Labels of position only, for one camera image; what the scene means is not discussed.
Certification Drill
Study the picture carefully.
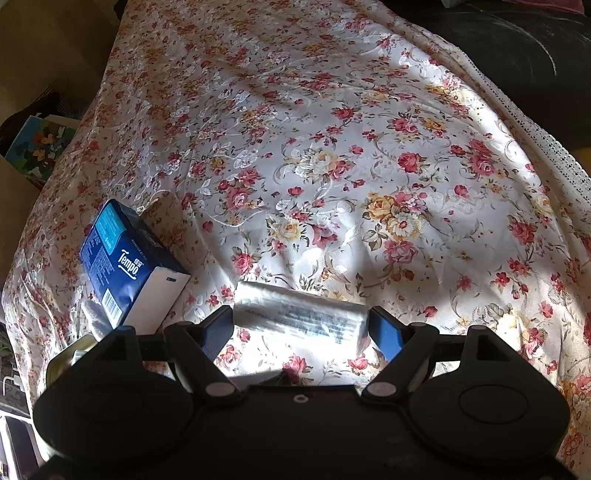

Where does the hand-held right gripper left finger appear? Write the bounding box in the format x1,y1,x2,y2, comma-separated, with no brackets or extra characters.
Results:
95,305,243,400

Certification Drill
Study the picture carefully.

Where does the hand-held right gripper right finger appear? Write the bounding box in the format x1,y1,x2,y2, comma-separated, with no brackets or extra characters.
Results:
360,305,507,400

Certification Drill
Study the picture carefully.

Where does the blue tissue pack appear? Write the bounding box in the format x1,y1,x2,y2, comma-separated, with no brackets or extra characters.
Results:
78,198,191,334

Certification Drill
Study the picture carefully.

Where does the metal tin box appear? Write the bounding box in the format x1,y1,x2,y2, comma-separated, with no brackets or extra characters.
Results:
46,335,100,382

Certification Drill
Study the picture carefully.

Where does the floral bedsheet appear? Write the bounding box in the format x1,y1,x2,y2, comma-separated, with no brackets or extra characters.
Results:
2,0,591,480

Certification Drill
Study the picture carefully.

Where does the colourful flower-print box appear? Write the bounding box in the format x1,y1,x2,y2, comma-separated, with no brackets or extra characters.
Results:
4,115,77,179

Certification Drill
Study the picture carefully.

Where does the black leather sofa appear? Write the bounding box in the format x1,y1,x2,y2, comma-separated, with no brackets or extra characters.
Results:
383,0,591,153

